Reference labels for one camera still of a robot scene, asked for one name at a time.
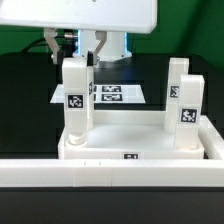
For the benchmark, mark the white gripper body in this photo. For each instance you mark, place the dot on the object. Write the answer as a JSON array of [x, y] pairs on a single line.
[[132, 16]]

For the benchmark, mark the white L-shaped obstacle fence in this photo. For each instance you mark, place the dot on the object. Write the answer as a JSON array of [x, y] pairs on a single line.
[[207, 172]]

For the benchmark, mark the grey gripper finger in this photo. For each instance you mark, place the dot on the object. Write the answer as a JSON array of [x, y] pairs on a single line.
[[92, 56], [58, 53]]

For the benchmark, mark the white base marker plate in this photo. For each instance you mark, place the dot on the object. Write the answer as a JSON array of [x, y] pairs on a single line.
[[108, 93]]

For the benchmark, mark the white desk top tray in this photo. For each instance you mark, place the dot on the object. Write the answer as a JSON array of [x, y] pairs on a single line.
[[128, 134]]

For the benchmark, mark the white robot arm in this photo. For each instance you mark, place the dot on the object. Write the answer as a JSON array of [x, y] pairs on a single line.
[[114, 49]]

